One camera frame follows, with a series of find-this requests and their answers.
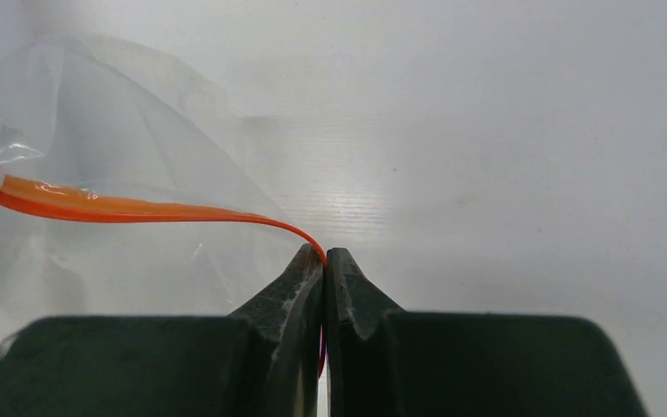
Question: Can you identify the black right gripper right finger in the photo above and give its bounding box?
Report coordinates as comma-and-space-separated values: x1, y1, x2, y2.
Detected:
325, 248, 646, 416

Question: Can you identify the clear orange zip bag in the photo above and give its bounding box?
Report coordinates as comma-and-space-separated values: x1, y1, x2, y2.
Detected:
0, 36, 322, 356

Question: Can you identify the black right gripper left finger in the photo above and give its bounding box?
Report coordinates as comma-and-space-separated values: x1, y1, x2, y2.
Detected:
0, 244, 324, 416

